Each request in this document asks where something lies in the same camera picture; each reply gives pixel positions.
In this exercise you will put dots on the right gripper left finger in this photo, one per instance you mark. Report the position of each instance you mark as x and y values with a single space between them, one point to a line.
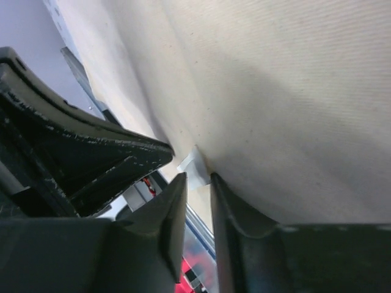
140 254

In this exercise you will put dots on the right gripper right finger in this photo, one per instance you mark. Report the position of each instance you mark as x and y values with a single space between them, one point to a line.
257 254

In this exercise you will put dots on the beige cloth mat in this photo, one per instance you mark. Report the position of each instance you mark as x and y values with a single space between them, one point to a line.
289 101

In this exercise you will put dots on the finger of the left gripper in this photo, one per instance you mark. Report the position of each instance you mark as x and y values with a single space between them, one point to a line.
56 159

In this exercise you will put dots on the small clear sachet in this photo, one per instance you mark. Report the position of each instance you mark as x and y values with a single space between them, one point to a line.
195 168

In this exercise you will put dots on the aluminium frame rail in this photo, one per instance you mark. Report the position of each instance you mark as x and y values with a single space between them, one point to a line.
199 250

